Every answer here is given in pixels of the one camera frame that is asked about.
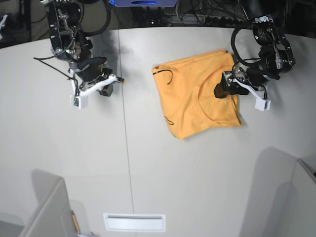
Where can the black power strip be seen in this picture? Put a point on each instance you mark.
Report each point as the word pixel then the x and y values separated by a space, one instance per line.
pixel 222 21

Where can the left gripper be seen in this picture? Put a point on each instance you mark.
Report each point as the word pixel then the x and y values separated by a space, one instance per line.
pixel 229 83

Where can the blue purple box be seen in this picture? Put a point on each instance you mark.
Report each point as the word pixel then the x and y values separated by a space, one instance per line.
pixel 149 3

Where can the grey right partition panel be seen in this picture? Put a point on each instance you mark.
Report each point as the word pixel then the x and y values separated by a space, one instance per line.
pixel 287 192

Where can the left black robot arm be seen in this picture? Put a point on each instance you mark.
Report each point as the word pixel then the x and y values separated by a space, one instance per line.
pixel 275 55

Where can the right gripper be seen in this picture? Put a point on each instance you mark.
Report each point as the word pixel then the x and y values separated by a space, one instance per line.
pixel 90 69

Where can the grey partition panel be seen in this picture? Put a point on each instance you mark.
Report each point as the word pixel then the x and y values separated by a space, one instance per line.
pixel 287 192
pixel 41 208

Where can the yellow T-shirt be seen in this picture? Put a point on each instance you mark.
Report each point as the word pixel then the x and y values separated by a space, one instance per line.
pixel 186 91

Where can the grey left partition panel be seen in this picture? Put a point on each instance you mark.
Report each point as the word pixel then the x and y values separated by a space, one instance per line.
pixel 41 208

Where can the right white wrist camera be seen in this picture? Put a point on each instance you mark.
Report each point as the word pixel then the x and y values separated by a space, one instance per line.
pixel 85 96

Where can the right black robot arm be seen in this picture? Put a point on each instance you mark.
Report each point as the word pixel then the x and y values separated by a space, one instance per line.
pixel 69 41

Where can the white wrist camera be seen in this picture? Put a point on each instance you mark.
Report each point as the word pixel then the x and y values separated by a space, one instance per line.
pixel 262 103
pixel 85 96

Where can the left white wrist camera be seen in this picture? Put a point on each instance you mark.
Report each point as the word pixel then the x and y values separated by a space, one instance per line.
pixel 262 103

